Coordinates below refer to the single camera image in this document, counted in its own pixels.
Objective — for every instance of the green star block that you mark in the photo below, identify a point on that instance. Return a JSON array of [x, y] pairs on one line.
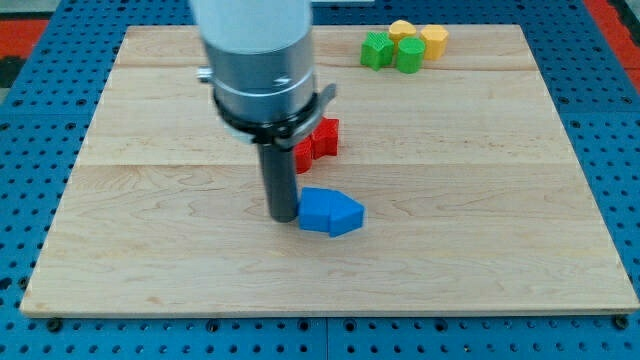
[[376, 50]]

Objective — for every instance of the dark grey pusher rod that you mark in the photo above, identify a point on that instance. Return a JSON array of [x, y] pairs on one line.
[[279, 180]]

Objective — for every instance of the blue wedge block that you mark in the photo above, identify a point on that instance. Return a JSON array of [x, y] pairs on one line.
[[346, 214]]

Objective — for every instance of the wooden board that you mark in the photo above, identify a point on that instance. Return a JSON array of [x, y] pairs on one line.
[[475, 204]]

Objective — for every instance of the yellow heart block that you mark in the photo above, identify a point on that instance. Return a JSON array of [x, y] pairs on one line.
[[401, 29]]

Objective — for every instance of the blue cube block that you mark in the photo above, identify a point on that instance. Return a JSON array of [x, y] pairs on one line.
[[314, 209]]

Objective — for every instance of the green cylinder block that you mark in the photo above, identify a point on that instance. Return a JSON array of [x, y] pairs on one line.
[[410, 55]]

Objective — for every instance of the red block behind rod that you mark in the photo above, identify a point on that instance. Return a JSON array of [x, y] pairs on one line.
[[303, 155]]

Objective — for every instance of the yellow hexagon block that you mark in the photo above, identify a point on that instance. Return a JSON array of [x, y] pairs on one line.
[[435, 38]]

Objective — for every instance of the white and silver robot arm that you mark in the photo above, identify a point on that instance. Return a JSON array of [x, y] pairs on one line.
[[260, 53]]

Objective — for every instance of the red star block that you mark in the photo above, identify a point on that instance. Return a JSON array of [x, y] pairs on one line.
[[325, 138]]

